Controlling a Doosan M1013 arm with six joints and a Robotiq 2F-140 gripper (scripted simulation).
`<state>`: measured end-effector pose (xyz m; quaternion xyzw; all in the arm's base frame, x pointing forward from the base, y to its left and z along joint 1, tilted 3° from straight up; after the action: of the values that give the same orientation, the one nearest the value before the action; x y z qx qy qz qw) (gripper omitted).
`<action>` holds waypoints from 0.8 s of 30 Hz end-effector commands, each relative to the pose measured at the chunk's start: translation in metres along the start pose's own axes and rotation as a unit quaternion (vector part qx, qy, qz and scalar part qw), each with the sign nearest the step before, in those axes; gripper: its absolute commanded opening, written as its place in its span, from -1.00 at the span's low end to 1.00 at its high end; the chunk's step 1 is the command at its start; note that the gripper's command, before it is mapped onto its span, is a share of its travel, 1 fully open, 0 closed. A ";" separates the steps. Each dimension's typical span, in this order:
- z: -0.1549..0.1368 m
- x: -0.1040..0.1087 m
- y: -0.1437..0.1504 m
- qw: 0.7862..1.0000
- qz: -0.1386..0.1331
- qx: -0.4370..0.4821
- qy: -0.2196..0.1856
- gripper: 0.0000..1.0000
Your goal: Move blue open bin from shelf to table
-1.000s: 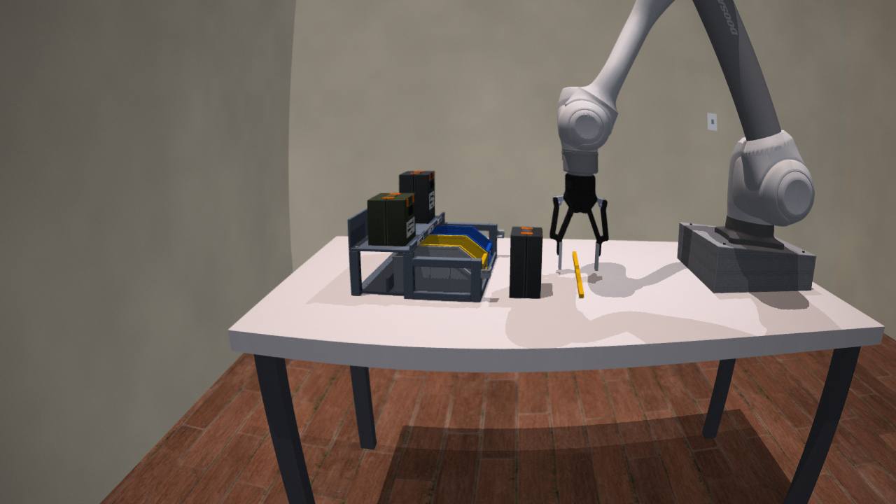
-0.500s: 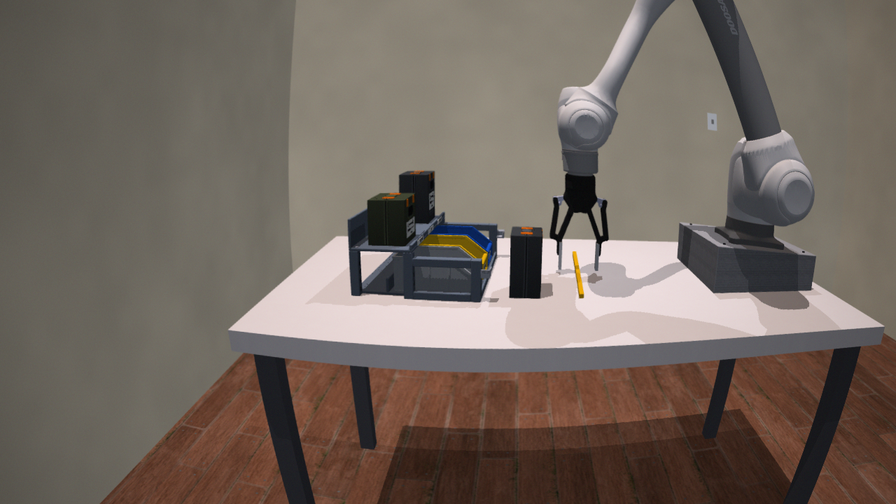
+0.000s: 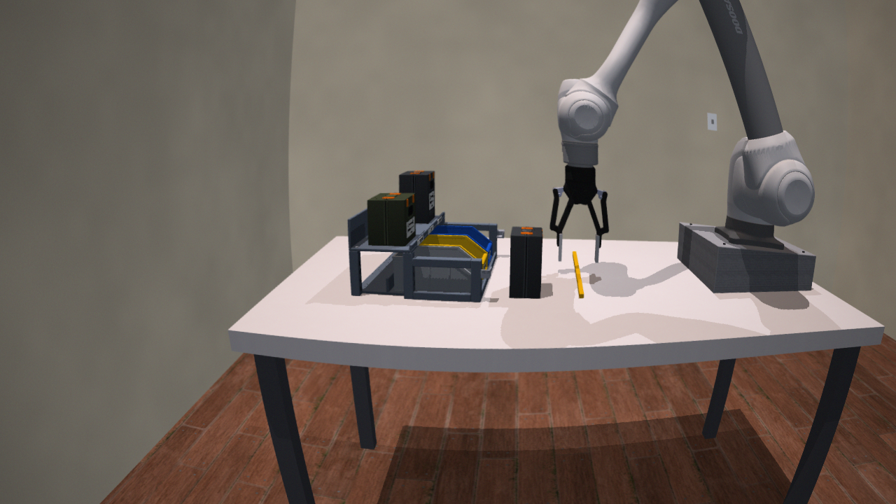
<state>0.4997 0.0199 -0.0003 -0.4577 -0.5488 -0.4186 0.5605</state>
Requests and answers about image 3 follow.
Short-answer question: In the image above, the blue bin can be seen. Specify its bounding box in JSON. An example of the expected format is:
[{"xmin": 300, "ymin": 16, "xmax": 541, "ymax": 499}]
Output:
[{"xmin": 430, "ymin": 225, "xmax": 492, "ymax": 266}]

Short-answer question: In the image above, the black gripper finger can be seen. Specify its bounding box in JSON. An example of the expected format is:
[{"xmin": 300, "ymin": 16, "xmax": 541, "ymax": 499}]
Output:
[
  {"xmin": 549, "ymin": 187, "xmax": 578, "ymax": 262},
  {"xmin": 584, "ymin": 190, "xmax": 609, "ymax": 263}
]

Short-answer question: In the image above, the grey open bin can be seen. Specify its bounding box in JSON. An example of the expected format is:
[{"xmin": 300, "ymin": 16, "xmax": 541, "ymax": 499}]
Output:
[{"xmin": 393, "ymin": 246, "xmax": 473, "ymax": 292}]

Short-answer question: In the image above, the grey metal shelf rack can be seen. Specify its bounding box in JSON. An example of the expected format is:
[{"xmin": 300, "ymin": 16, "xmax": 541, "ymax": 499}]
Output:
[{"xmin": 348, "ymin": 208, "xmax": 505, "ymax": 302}]

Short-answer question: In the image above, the yellow open bin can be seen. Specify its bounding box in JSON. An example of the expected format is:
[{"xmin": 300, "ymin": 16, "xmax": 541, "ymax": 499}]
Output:
[{"xmin": 420, "ymin": 234, "xmax": 488, "ymax": 270}]

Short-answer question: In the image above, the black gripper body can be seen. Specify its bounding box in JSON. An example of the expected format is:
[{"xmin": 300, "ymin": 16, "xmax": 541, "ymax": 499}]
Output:
[{"xmin": 563, "ymin": 165, "xmax": 598, "ymax": 205}]

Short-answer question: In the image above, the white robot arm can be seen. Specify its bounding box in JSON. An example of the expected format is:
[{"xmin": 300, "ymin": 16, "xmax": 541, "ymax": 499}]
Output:
[{"xmin": 557, "ymin": 0, "xmax": 815, "ymax": 250}]

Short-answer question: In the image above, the yellow thin bar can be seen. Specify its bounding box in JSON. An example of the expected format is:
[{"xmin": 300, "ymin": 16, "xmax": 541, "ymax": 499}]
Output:
[{"xmin": 573, "ymin": 251, "xmax": 584, "ymax": 298}]

